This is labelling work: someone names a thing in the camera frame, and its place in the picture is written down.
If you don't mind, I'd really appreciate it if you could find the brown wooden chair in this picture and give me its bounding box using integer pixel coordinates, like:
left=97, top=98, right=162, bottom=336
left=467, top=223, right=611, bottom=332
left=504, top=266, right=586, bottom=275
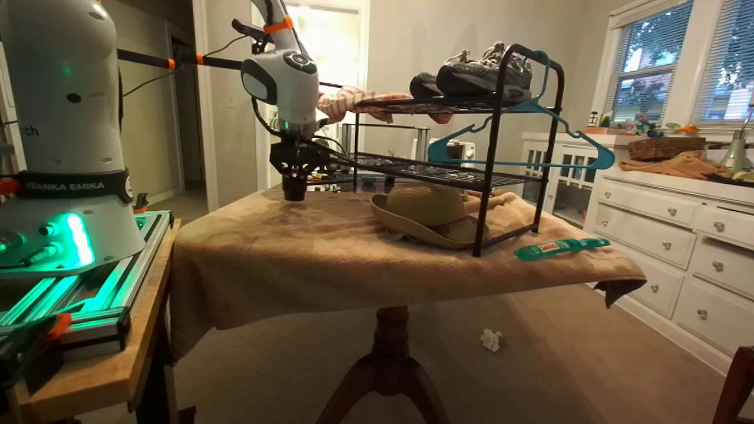
left=712, top=346, right=754, bottom=424

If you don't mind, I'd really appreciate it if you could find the white appliance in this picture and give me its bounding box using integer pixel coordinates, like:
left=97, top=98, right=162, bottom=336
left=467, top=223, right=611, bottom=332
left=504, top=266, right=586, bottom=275
left=411, top=137, right=477, bottom=169

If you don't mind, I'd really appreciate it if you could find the grey sneaker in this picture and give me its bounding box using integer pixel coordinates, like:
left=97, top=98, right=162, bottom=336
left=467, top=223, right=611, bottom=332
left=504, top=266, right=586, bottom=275
left=436, top=41, right=534, bottom=104

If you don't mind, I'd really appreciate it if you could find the white dresser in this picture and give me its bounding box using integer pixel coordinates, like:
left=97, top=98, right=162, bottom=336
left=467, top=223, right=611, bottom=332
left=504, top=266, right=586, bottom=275
left=582, top=167, right=754, bottom=375

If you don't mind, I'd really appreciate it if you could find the wicker basket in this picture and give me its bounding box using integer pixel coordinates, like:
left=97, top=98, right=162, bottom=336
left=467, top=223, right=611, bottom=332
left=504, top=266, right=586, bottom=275
left=627, top=136, right=707, bottom=162

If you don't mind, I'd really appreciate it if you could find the silver metal lamp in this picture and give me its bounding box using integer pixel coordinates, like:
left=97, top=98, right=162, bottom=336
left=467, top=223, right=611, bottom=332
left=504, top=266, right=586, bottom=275
left=719, top=106, right=754, bottom=173

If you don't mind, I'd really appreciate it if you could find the black shoe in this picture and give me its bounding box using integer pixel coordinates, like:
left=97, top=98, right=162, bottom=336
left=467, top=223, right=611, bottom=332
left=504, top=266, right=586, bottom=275
left=409, top=72, right=449, bottom=100

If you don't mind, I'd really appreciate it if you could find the white glass door cabinet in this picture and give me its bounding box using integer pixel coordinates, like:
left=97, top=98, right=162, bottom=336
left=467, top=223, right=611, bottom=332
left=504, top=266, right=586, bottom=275
left=521, top=132, right=616, bottom=228

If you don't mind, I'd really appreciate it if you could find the orange black clamp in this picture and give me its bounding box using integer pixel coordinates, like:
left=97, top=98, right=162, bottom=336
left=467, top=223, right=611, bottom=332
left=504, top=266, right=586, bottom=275
left=0, top=312, right=72, bottom=390

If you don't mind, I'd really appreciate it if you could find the plaid cloth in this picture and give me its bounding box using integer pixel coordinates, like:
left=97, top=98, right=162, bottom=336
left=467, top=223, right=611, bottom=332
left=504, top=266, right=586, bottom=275
left=316, top=85, right=454, bottom=125

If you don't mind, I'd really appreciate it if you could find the window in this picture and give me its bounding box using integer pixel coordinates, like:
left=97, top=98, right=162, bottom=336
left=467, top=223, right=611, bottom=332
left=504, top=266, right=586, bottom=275
left=690, top=0, right=754, bottom=126
left=602, top=0, right=697, bottom=125

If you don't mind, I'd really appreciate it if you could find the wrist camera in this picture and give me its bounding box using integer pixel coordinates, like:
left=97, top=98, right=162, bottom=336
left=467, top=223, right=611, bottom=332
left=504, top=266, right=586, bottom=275
left=269, top=139, right=332, bottom=177

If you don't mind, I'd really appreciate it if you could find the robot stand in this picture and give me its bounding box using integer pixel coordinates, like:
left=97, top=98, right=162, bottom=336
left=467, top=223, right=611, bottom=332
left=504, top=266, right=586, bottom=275
left=0, top=209, right=183, bottom=424

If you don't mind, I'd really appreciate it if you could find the tan straw hat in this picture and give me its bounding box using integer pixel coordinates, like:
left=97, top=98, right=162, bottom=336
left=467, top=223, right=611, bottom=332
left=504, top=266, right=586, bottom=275
left=370, top=184, right=491, bottom=250

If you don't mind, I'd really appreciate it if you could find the green toothbrush packet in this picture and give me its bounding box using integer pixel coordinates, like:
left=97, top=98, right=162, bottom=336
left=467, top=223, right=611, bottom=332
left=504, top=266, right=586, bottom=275
left=514, top=237, right=612, bottom=261

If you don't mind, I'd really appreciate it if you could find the tan blanket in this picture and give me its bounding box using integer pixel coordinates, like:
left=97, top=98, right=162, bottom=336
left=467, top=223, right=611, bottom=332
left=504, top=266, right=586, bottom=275
left=169, top=186, right=648, bottom=361

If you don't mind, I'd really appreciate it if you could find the teal plastic hanger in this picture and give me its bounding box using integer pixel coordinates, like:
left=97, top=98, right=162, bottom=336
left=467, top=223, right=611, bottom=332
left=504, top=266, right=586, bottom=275
left=426, top=50, right=616, bottom=172

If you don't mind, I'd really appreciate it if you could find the black metal shoe rack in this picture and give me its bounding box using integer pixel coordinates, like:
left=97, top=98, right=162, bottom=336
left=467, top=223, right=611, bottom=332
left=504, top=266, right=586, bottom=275
left=350, top=44, right=566, bottom=258

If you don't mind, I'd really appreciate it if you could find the black pole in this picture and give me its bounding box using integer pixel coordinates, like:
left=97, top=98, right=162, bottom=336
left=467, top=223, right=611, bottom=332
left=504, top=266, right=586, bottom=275
left=117, top=48, right=343, bottom=90

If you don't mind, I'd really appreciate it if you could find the tan cloth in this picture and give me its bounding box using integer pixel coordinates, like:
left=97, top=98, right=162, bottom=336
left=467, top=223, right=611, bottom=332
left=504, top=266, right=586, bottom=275
left=618, top=150, right=732, bottom=180

